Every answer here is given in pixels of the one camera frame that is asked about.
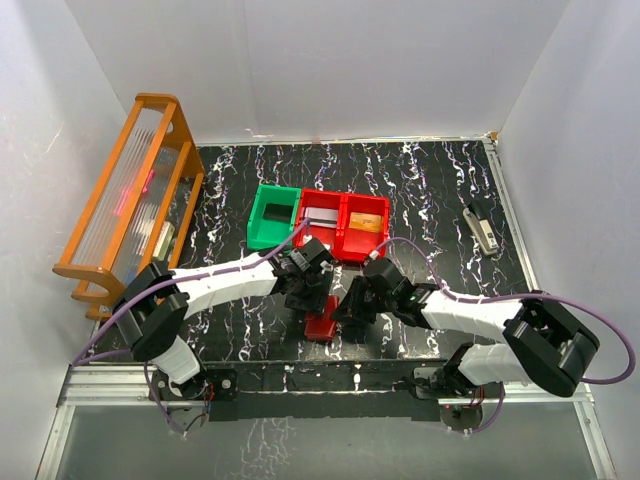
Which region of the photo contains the red leather card holder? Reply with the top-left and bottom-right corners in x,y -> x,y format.
304,295 -> 340,342

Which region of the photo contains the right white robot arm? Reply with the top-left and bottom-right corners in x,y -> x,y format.
331,258 -> 600,397

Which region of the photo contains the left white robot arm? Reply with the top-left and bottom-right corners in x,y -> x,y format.
112,237 -> 335,399

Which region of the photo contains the grey striped card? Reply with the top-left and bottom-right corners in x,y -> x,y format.
303,206 -> 339,228

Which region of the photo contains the orange card in bin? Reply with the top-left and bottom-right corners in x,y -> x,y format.
348,212 -> 384,233

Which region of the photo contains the red bin right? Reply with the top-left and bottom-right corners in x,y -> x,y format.
336,193 -> 390,263

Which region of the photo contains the red bin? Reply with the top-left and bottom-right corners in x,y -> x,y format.
293,188 -> 346,261
336,193 -> 390,263

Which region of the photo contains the red bin left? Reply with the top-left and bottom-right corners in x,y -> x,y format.
293,188 -> 346,261

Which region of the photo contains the green plastic bin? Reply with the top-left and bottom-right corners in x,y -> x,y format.
247,184 -> 301,250

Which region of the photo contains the black grey stapler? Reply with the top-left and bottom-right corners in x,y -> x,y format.
463,201 -> 499,256

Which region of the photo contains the beige box in rack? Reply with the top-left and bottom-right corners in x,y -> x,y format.
152,221 -> 175,261

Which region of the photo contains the orange wooden rack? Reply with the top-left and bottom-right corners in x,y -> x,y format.
53,93 -> 205,322

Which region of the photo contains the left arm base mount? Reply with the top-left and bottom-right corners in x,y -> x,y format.
144,368 -> 239,433

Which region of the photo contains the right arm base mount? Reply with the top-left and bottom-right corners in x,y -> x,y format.
407,367 -> 506,426

